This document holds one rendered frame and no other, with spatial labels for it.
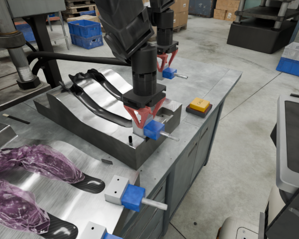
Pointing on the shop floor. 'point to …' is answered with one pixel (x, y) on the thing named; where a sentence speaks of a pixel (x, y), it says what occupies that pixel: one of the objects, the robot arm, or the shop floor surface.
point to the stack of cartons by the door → (226, 10)
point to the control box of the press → (39, 29)
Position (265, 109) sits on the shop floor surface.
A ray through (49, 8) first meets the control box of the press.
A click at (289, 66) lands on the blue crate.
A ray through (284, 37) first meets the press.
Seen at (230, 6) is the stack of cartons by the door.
